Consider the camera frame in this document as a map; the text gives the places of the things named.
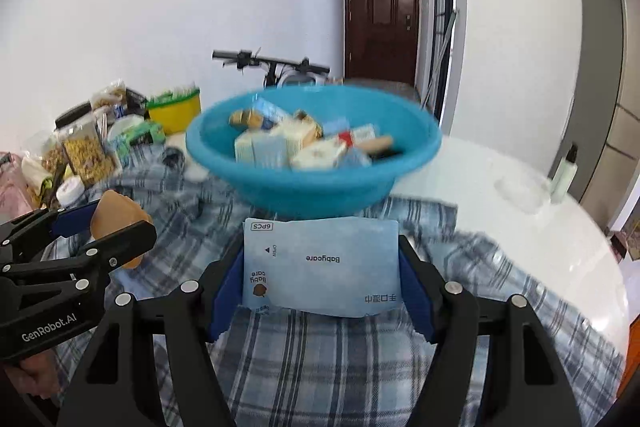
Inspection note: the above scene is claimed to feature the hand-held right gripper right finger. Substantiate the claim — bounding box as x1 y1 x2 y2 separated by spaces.
398 235 582 427

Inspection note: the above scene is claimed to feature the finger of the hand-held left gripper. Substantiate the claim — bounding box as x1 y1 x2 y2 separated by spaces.
0 201 103 253
0 221 157 293

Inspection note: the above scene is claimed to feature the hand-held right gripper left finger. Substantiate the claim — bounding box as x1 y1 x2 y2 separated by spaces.
57 238 247 427

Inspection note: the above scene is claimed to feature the tan oval pad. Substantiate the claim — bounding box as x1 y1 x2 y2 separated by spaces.
91 190 153 270

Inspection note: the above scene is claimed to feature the pale blue packet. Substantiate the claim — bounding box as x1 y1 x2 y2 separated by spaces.
242 217 401 319

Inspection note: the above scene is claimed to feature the blue plastic basin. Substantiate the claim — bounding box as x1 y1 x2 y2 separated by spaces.
185 84 443 219

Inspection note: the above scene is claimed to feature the light blue wipes pack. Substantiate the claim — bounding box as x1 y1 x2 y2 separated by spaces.
234 129 292 168

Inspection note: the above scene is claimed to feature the white tissue pack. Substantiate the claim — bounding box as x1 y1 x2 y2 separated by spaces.
289 141 348 171

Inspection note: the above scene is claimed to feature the person's left hand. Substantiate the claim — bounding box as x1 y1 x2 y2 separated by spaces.
7 351 61 400

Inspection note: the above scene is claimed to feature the white jar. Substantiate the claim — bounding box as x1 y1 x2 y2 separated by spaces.
56 176 86 208

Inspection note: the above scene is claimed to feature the cereal jar with black lid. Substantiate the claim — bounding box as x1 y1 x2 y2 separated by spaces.
54 102 123 188

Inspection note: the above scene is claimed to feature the bag of yellow snacks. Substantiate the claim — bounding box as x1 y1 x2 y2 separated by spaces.
22 132 66 180

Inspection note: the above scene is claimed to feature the green tissue box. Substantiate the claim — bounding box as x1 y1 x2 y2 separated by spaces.
117 121 167 152

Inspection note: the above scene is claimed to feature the clear snack bag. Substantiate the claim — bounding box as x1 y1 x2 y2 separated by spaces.
91 79 128 112

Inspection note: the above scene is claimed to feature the black snack bag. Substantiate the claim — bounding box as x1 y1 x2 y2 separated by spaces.
125 88 148 115

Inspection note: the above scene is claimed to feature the clear plastic container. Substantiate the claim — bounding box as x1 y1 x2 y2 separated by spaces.
495 174 548 210

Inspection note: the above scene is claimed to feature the yellow tub with green lid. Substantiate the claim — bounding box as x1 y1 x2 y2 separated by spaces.
146 87 202 136

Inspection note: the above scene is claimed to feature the tan wooden stick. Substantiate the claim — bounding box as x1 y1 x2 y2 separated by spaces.
359 136 396 154

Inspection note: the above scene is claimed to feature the gold box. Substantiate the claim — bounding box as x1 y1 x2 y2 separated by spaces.
229 108 263 130
292 109 323 138

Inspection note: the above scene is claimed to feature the green pump lotion bottle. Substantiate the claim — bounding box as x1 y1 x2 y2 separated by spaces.
550 143 580 204

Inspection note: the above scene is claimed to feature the blue and white carton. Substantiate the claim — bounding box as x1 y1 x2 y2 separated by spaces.
252 98 291 128

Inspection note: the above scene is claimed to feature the beige refrigerator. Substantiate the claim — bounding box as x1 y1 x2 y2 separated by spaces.
570 0 640 228

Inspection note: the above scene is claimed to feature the brown door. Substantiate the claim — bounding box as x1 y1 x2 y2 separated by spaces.
343 0 421 86

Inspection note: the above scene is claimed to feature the black framed glass door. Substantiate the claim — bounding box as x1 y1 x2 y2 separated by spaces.
430 0 456 122

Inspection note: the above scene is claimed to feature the black bicycle handlebar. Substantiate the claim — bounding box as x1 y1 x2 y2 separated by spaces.
211 48 332 88

